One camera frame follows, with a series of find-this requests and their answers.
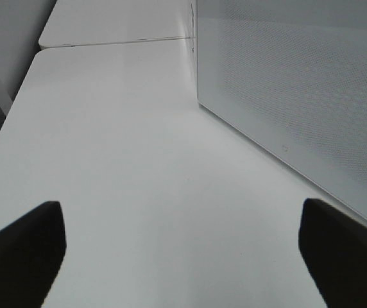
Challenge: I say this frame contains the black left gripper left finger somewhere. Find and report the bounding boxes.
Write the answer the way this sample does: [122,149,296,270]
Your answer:
[0,201,67,307]

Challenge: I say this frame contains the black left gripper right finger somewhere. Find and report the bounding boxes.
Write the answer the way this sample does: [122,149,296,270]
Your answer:
[298,199,367,307]

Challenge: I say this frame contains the white microwave door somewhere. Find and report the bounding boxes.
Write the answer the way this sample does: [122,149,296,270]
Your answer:
[196,1,367,219]

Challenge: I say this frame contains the white back table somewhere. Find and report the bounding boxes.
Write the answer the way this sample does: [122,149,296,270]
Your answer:
[38,0,196,49]

